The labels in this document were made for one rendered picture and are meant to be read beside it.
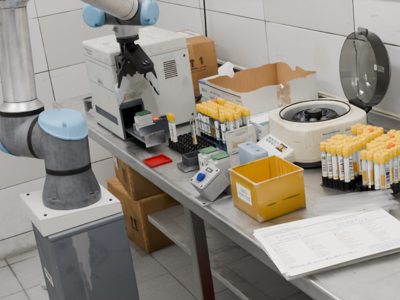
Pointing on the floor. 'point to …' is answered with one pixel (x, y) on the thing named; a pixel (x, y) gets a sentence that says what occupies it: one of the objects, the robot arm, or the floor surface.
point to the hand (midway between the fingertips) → (140, 99)
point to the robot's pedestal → (88, 261)
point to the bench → (244, 225)
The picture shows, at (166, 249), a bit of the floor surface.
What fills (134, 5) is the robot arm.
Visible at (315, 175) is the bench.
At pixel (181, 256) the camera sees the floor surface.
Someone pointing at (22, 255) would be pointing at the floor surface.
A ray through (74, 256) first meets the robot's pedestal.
